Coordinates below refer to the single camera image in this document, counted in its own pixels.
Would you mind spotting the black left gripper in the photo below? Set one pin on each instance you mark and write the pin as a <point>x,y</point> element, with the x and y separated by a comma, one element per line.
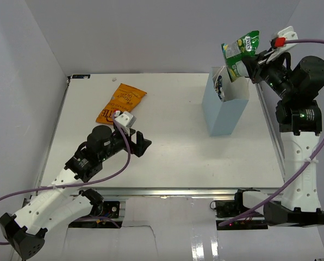
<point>138,148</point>

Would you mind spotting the blue cookie bag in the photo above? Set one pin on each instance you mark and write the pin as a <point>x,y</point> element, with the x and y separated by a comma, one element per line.
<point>218,86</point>

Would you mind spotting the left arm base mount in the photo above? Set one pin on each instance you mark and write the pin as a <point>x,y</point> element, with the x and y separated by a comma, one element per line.
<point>109,209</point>

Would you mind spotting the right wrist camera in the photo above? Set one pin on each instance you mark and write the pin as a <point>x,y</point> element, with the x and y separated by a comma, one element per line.
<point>280,42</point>

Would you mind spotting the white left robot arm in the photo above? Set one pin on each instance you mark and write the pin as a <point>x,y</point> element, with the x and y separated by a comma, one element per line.
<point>25,230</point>

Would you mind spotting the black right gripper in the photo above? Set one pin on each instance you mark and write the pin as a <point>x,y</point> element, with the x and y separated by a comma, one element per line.
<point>251,62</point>

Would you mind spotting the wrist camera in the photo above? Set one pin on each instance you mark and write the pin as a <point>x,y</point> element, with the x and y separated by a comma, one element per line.
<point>280,42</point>
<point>124,120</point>

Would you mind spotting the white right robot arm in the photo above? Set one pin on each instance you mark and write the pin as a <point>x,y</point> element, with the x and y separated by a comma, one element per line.
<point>300,125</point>

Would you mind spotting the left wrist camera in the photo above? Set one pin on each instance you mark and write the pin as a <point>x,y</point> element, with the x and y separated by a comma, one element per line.
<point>124,120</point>

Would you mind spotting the light blue paper bag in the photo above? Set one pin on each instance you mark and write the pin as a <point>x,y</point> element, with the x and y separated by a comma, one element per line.
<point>221,117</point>

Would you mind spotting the orange potato chips bag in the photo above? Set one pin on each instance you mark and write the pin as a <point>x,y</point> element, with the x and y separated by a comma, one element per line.
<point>125,98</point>

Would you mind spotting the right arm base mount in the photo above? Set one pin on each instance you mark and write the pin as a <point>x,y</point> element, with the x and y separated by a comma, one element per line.
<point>227,209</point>

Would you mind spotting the black label sticker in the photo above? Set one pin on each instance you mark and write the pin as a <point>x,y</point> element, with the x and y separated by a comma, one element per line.
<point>81,76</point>

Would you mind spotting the green snack bag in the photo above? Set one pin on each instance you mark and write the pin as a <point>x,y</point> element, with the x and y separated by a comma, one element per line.
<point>233,53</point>

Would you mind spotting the white front cardboard panel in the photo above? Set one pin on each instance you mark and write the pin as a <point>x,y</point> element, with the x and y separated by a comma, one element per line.
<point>179,229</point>

